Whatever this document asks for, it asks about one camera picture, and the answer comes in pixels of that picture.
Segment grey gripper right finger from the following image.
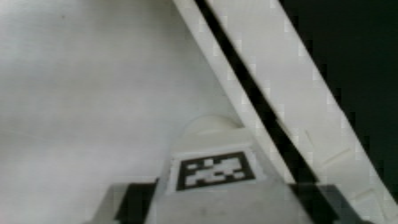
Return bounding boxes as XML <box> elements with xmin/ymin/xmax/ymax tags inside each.
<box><xmin>290</xmin><ymin>183</ymin><xmax>374</xmax><ymax>224</ymax></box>

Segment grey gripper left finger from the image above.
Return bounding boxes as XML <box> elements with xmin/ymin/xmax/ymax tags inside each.
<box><xmin>86</xmin><ymin>182</ymin><xmax>157</xmax><ymax>224</ymax></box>

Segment white table leg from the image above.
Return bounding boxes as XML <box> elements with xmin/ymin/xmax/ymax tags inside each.
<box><xmin>146</xmin><ymin>116</ymin><xmax>313</xmax><ymax>224</ymax></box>

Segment white square table top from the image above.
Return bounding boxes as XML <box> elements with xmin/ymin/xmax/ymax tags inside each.
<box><xmin>0</xmin><ymin>0</ymin><xmax>235</xmax><ymax>224</ymax></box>

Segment white U-shaped obstacle fence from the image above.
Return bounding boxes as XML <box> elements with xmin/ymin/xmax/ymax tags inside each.
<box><xmin>196</xmin><ymin>0</ymin><xmax>398</xmax><ymax>224</ymax></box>

